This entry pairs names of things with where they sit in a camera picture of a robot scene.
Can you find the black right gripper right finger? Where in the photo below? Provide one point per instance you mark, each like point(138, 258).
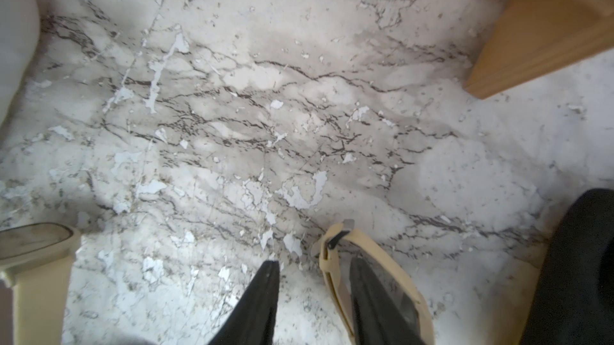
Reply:
point(376, 319)

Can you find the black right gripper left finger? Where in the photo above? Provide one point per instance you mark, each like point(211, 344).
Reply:
point(253, 319)

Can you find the beige watch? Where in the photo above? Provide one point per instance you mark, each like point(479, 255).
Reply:
point(399, 285)

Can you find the white storage box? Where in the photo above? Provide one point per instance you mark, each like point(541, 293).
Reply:
point(20, 30)

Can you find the black rubber glove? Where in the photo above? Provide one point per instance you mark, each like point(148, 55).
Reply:
point(573, 302)

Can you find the wooden shelf stand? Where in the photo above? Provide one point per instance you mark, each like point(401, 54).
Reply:
point(535, 37)

